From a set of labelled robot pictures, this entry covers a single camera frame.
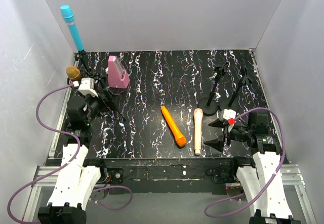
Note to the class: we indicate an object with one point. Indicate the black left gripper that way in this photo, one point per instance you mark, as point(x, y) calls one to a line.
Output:
point(103, 99)

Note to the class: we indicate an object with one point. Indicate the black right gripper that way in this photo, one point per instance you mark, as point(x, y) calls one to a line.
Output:
point(226, 132)

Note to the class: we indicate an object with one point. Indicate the black tripod shock-mount stand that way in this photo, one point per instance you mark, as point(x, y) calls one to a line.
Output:
point(100, 96)

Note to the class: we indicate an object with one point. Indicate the orange microphone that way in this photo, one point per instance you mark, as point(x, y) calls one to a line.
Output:
point(180, 139)

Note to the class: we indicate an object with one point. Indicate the gold microphone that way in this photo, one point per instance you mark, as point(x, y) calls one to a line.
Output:
point(73, 73)

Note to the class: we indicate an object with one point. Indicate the blue microphone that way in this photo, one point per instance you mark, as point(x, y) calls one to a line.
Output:
point(68, 17)

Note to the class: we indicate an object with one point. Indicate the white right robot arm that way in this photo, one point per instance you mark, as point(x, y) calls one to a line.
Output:
point(259, 175)

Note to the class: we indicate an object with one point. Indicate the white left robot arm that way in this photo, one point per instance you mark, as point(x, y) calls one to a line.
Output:
point(75, 182)

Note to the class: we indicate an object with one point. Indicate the black round-base stand left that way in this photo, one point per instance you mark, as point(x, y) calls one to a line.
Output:
point(208, 104)

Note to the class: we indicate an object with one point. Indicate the black round-base stand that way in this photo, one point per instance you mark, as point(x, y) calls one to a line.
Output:
point(208, 104)
point(231, 103)

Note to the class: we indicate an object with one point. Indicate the black round-base stand right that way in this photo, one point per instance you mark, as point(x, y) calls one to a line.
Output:
point(231, 103)

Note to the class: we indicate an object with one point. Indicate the pink metronome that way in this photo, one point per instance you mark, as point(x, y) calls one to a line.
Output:
point(117, 75)

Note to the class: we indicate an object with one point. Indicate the cream pink microphone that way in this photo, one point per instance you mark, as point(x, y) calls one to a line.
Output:
point(198, 116)

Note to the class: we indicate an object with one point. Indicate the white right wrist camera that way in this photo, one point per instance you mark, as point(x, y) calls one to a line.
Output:
point(227, 116)

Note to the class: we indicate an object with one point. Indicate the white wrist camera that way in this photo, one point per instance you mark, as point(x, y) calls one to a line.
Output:
point(227, 116)
point(87, 87)

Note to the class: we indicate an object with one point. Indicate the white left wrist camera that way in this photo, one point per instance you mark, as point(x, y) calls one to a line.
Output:
point(87, 87)

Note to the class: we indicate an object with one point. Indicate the black front mounting rail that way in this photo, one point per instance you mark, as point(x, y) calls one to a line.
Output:
point(170, 175)

